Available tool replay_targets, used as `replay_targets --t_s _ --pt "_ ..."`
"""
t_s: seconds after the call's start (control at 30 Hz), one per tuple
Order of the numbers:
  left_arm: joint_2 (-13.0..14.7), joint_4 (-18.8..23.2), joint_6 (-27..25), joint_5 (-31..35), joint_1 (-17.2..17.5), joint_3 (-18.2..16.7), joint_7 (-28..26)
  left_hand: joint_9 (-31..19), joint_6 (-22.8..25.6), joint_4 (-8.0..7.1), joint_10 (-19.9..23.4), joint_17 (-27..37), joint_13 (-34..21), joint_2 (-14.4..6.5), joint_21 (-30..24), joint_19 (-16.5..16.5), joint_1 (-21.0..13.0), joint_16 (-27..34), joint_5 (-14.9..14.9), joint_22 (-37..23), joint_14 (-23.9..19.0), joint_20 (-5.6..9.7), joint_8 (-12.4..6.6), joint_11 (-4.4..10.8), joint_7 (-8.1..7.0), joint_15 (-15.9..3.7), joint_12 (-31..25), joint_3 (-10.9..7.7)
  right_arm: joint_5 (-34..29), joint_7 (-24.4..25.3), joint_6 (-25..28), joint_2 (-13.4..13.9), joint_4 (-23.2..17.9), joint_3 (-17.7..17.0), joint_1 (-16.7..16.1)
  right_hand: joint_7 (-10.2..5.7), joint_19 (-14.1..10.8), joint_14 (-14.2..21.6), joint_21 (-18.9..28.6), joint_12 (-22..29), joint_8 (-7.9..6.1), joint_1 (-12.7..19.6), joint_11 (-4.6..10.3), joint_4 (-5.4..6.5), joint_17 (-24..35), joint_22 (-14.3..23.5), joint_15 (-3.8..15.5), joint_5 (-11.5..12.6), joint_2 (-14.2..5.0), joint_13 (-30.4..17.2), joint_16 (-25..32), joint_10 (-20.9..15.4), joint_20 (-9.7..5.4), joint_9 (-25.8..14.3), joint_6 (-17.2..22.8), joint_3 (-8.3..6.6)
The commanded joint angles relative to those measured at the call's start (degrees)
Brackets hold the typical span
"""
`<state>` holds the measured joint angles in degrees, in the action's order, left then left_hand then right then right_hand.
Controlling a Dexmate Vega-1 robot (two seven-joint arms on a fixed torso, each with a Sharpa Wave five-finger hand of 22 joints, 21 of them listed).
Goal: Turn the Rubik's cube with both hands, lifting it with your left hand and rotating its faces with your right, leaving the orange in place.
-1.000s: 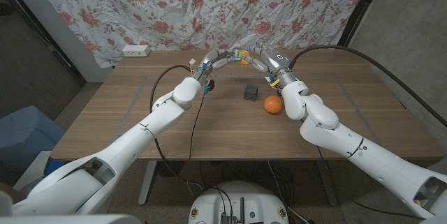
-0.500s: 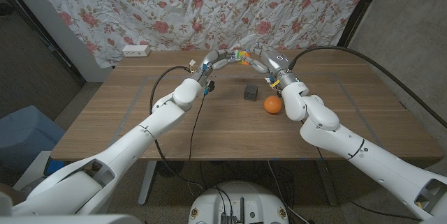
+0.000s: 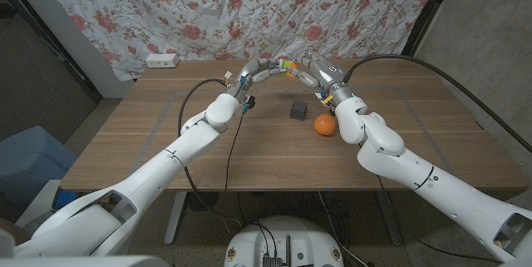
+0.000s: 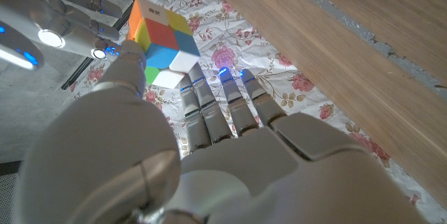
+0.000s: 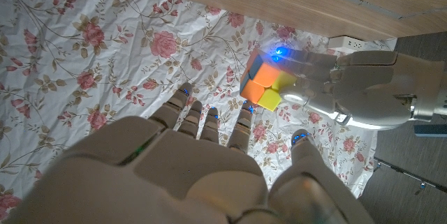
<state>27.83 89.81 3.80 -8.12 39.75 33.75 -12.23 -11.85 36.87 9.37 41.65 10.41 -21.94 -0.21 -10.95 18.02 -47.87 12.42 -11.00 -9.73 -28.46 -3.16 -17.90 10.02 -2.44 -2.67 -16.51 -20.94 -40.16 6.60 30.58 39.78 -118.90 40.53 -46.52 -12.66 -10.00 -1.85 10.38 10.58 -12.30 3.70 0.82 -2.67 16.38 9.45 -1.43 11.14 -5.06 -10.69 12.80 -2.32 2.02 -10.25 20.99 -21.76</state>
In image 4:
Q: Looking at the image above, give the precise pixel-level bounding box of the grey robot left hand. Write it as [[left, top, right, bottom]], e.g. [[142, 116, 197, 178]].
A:
[[13, 40, 429, 224]]

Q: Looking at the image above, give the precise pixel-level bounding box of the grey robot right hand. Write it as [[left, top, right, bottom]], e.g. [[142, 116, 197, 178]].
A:
[[0, 0, 123, 71]]

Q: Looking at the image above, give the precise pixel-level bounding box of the multicoloured Rubik's cube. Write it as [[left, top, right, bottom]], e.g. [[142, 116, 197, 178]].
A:
[[126, 0, 202, 89]]

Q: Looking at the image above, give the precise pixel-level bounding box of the floral backdrop cloth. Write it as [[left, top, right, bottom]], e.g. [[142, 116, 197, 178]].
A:
[[68, 0, 447, 224]]

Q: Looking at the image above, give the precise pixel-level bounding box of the grey tape outline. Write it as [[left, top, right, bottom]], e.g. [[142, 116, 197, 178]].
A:
[[275, 0, 447, 99]]

